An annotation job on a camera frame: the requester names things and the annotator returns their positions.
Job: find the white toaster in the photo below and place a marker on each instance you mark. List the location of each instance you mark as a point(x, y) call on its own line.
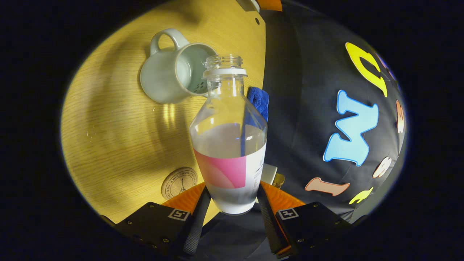
point(269, 173)

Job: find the white teacup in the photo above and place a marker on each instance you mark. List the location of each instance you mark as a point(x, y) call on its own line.
point(159, 72)

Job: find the round cork coaster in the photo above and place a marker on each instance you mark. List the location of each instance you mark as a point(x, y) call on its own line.
point(177, 185)

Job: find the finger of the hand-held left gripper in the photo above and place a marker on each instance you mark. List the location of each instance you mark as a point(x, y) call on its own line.
point(270, 4)

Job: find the clear water bottle pink label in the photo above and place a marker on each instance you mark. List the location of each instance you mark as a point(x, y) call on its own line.
point(228, 145)

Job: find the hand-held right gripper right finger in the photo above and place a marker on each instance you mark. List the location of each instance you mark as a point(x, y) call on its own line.
point(268, 224)

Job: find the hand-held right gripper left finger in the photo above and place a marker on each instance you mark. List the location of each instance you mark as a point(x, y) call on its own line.
point(195, 224)

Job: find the blue towel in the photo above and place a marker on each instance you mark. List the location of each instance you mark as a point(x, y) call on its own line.
point(259, 101)

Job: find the brown bread slice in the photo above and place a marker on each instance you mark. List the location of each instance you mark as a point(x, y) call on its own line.
point(279, 180)

